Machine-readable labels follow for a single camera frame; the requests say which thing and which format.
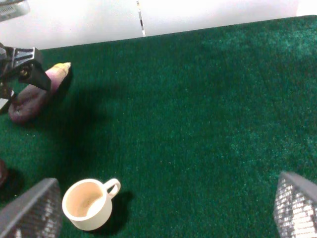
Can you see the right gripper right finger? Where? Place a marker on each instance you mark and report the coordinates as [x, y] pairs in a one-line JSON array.
[[295, 206]]

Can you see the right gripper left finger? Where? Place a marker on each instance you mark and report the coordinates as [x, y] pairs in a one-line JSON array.
[[37, 213]]

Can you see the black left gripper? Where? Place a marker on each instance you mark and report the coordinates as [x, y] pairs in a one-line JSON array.
[[28, 62]]

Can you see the purple eggplant toy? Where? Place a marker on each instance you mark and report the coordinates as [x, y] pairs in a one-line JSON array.
[[31, 100]]

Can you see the cream wooden cup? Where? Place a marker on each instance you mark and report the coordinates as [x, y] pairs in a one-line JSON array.
[[87, 204]]

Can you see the dark red ball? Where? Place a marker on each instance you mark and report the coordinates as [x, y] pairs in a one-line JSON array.
[[3, 172]]

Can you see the green felt table cloth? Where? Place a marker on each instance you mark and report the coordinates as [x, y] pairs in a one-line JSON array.
[[196, 126]]

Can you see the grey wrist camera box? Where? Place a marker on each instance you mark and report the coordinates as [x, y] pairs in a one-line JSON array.
[[10, 9]]

